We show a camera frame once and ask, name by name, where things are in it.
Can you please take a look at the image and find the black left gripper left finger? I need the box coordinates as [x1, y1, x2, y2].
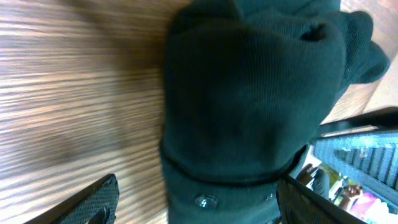
[26, 174, 119, 224]

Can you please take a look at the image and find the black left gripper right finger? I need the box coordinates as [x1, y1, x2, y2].
[277, 175, 366, 224]

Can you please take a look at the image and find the dark green polo shirt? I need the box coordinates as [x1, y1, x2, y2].
[160, 0, 390, 223]

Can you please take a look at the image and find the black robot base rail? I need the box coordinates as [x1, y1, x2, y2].
[310, 107, 398, 190]

